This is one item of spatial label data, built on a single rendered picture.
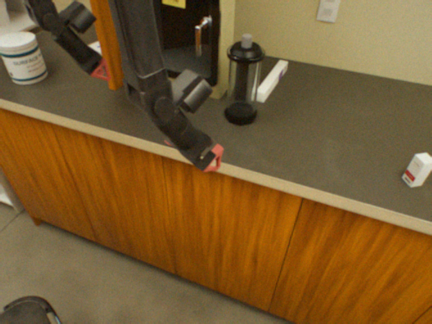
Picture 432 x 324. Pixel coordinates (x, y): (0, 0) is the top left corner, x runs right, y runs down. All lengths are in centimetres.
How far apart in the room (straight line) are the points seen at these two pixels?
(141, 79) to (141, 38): 6
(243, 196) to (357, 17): 80
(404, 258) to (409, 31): 80
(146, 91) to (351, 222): 69
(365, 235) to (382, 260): 11
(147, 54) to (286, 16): 99
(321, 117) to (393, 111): 25
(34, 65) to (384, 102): 126
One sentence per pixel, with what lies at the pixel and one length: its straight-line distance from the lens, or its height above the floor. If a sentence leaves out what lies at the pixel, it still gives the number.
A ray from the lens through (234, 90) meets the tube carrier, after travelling 101.
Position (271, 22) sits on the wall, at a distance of 149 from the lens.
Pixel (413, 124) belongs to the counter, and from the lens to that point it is 126.
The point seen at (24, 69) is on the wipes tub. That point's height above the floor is 100.
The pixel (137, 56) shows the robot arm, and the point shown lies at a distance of 54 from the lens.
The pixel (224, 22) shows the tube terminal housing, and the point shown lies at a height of 120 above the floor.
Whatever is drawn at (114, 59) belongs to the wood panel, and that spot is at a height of 105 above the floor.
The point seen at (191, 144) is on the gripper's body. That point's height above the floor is 113.
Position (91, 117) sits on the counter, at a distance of 117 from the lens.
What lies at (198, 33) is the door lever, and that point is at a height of 119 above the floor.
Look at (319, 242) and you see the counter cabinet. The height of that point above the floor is 69.
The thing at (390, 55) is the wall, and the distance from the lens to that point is 150.
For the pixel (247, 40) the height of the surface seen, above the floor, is 120.
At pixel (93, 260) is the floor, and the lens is 193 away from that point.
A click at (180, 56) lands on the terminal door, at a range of 116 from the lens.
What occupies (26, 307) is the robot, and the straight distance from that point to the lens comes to 163.
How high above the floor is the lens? 158
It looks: 44 degrees down
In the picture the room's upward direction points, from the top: straight up
